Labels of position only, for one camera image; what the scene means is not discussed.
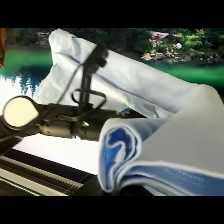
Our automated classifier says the silver frame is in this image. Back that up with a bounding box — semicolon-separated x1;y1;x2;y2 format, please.
0;153;84;197

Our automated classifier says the black cable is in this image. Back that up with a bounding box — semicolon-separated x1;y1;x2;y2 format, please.
56;61;84;105

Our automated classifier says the brown garment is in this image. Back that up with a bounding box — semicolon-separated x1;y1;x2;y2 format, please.
0;28;8;69

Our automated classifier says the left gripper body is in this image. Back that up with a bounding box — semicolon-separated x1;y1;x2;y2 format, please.
34;101;148;142

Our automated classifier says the light blue shirt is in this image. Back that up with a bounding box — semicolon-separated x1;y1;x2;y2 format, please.
33;28;224;197

